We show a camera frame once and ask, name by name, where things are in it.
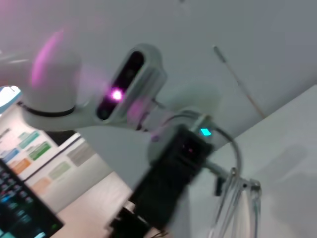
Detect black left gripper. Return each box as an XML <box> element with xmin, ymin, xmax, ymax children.
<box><xmin>128</xmin><ymin>125</ymin><xmax>215</xmax><ymax>229</ymax></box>

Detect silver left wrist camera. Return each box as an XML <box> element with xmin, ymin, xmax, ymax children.
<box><xmin>95</xmin><ymin>43</ymin><xmax>167</xmax><ymax>125</ymax></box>

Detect white poster board coloured blocks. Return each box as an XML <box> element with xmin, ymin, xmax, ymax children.
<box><xmin>0</xmin><ymin>109</ymin><xmax>112</xmax><ymax>214</ymax></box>

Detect black computer monitor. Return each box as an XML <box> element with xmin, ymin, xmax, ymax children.
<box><xmin>0</xmin><ymin>158</ymin><xmax>65</xmax><ymax>238</ymax></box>

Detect clear white glasses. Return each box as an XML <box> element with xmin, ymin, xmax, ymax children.
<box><xmin>207</xmin><ymin>167</ymin><xmax>263</xmax><ymax>238</ymax></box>

